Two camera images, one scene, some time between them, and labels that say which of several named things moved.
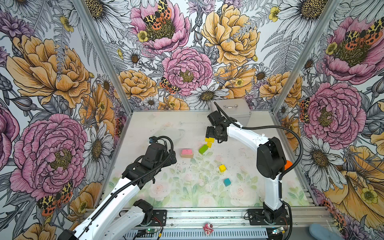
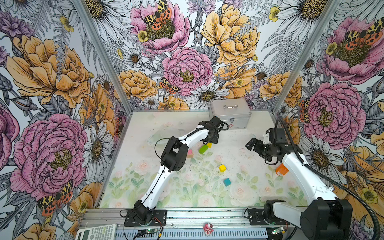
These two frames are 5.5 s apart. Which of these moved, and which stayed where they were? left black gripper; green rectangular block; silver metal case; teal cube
Moved: left black gripper
Stayed: silver metal case; green rectangular block; teal cube
